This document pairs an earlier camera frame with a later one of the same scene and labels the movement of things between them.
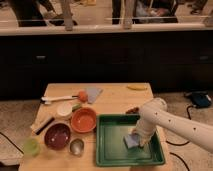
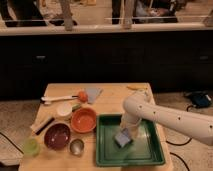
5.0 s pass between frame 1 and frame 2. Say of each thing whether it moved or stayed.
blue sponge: moved
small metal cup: stayed
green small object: stayed
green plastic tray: stayed
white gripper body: moved
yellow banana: stayed
